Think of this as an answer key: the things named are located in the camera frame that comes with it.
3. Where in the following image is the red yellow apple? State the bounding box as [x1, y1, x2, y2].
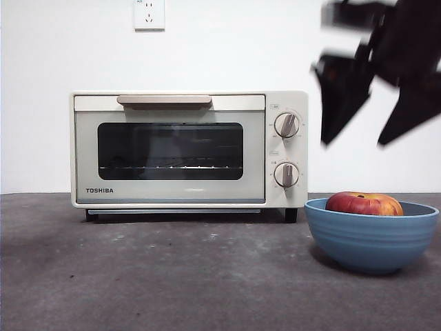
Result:
[325, 191, 404, 217]

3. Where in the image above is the blue ribbed bowl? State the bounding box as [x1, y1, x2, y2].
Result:
[303, 198, 440, 276]

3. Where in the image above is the oven door with beige handle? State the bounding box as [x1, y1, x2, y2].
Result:
[74, 94, 267, 205]

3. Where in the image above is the cream Toshiba toaster oven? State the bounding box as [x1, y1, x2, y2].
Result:
[70, 90, 309, 223]

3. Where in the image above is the beige temperature knob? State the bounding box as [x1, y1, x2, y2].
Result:
[274, 112, 300, 139]

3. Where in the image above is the beige timer knob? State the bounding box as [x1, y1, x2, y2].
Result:
[274, 161, 300, 188]

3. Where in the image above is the metal crumb tray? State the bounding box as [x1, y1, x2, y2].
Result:
[85, 208, 262, 216]

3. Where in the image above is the wire oven rack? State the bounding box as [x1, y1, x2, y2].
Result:
[99, 164, 242, 171]

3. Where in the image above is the white wall socket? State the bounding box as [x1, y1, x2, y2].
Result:
[133, 0, 165, 32]

